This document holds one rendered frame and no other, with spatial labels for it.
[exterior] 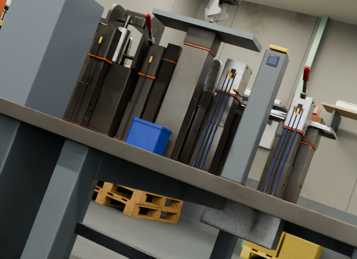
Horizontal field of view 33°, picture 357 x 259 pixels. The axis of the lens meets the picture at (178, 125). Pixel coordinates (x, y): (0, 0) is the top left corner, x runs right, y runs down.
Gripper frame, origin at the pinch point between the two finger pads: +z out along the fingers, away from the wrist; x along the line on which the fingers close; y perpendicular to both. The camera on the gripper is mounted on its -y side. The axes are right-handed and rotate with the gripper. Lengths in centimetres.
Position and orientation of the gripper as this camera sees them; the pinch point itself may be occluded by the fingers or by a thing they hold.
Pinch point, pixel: (207, 22)
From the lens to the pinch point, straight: 205.0
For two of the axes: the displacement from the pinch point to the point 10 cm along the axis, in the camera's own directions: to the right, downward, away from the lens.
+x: 6.0, 2.8, 7.5
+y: 7.2, 2.2, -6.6
